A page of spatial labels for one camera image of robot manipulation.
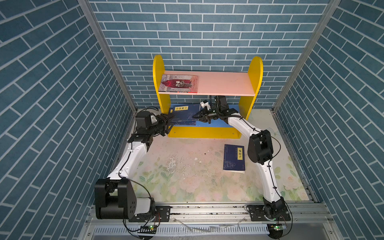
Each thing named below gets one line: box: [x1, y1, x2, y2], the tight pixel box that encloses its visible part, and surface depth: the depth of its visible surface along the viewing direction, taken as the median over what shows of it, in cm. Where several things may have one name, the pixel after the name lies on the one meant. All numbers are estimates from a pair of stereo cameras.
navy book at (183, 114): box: [172, 103, 201, 126], surface depth 94 cm
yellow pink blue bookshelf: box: [153, 54, 264, 139], surface depth 81 cm
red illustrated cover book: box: [159, 74, 198, 93], surface depth 78 cm
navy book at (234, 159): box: [223, 144, 246, 174], surface depth 93 cm
